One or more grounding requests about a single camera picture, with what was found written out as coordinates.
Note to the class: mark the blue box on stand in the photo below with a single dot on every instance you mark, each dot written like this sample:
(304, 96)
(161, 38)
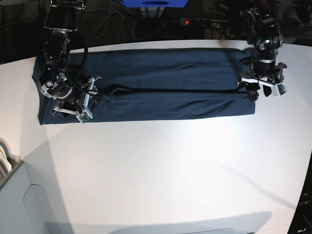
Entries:
(154, 3)

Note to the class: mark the dark blue T-shirt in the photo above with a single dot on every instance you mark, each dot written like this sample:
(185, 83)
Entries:
(168, 84)

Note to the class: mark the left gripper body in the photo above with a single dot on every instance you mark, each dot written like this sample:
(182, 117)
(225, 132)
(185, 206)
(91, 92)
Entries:
(264, 72)

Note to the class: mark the white power strip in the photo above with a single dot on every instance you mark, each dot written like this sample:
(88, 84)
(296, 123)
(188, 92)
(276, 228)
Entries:
(205, 23)

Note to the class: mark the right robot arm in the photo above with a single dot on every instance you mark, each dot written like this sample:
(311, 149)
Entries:
(62, 19)

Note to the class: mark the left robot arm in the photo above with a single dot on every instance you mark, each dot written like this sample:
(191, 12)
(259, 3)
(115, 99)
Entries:
(266, 38)

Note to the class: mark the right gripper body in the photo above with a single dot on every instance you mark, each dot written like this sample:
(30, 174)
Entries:
(79, 98)

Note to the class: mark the grey bin at left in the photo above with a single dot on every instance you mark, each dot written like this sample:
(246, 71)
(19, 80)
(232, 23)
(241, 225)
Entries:
(30, 197)

